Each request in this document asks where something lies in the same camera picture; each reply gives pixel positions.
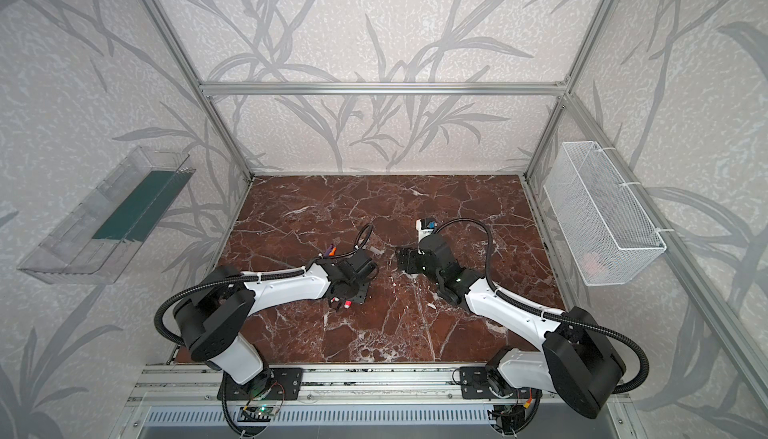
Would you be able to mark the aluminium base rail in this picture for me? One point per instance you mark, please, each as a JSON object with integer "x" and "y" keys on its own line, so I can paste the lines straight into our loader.
{"x": 322, "y": 384}

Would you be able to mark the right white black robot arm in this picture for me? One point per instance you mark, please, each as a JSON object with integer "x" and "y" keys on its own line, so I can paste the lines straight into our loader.
{"x": 581, "y": 361}

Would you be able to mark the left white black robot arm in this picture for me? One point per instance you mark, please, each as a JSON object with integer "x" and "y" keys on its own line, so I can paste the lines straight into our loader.
{"x": 207, "y": 318}

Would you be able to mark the green circuit board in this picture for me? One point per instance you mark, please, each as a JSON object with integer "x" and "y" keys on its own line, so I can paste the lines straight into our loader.
{"x": 258, "y": 414}

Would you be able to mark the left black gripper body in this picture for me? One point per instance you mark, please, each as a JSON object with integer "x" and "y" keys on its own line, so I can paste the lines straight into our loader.
{"x": 358, "y": 289}

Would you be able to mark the clear plastic wall tray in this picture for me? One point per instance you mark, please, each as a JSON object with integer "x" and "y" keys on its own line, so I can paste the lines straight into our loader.
{"x": 96, "y": 241}

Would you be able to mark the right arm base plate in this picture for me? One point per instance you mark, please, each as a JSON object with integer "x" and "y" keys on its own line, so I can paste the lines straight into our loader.
{"x": 483, "y": 383}

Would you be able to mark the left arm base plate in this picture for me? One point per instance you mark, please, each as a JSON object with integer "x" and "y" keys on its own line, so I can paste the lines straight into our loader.
{"x": 281, "y": 383}

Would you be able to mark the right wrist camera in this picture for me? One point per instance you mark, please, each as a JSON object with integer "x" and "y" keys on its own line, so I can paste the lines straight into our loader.
{"x": 425, "y": 227}

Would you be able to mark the white wire mesh basket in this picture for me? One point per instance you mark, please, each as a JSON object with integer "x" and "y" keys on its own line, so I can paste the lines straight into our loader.
{"x": 598, "y": 212}

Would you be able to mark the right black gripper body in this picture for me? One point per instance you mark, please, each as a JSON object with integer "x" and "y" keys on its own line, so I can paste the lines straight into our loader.
{"x": 411, "y": 260}

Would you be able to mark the pink object in basket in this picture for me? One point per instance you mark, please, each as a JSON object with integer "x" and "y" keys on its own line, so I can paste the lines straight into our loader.
{"x": 592, "y": 266}

